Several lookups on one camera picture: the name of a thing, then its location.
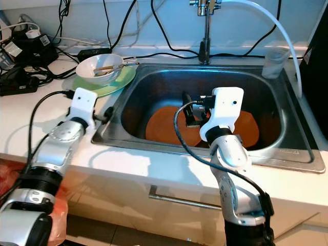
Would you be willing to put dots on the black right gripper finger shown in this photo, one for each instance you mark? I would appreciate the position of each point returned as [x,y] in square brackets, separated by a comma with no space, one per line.
[192,120]
[186,101]

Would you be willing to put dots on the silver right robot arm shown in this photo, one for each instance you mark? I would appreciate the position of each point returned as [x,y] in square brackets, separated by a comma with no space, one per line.
[233,154]

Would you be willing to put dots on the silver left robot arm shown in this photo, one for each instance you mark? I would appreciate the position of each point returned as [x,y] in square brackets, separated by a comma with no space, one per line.
[61,141]

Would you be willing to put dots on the stainless steel sink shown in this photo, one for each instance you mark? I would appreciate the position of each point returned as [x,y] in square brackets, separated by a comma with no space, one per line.
[159,84]

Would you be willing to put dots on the light green plate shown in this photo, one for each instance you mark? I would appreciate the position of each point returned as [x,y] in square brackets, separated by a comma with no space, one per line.
[120,82]

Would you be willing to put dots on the white ribbed bowl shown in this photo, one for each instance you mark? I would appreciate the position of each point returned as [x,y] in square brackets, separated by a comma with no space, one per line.
[89,69]

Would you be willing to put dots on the slim black adapter box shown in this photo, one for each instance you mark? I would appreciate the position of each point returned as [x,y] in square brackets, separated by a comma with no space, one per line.
[95,52]

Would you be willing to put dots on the chrome faucet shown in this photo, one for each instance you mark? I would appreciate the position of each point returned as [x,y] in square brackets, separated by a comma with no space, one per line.
[205,41]

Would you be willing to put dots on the clear plastic cup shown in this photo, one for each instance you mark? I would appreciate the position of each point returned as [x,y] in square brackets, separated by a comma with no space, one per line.
[275,64]

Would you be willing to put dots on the black power adapter block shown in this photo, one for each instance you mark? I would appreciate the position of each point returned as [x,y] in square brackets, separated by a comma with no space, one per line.
[38,51]

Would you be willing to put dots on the black power strip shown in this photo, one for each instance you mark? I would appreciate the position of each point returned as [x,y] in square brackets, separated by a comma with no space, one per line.
[18,84]

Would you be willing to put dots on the white cabinet drawer front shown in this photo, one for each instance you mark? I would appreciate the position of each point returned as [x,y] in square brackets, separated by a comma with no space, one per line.
[123,218]

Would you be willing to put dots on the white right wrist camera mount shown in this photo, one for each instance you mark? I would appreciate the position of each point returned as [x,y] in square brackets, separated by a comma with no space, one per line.
[225,107]

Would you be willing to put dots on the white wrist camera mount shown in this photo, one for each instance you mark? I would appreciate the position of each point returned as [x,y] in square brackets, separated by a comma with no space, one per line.
[84,102]
[225,107]

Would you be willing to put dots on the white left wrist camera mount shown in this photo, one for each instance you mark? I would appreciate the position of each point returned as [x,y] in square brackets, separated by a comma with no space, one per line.
[84,102]

